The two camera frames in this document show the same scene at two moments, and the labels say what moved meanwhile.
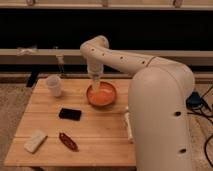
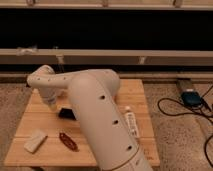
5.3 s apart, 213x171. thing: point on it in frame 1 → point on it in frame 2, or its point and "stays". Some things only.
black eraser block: x=70 y=114 stays
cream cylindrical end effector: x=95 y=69 → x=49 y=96
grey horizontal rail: x=73 y=56 stays
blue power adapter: x=195 y=100 stays
